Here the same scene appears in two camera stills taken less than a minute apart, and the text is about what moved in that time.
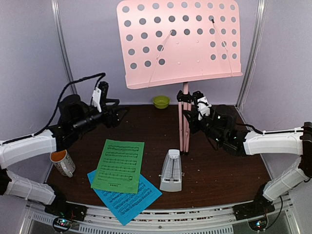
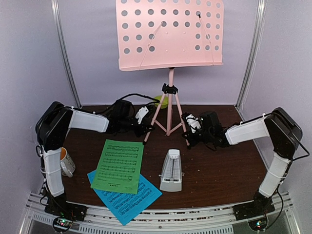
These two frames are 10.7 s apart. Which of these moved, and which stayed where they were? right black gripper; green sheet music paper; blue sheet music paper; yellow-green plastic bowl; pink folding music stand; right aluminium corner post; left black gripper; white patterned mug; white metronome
Moved: left black gripper; right black gripper; pink folding music stand
Stayed: right aluminium corner post; green sheet music paper; blue sheet music paper; white patterned mug; white metronome; yellow-green plastic bowl
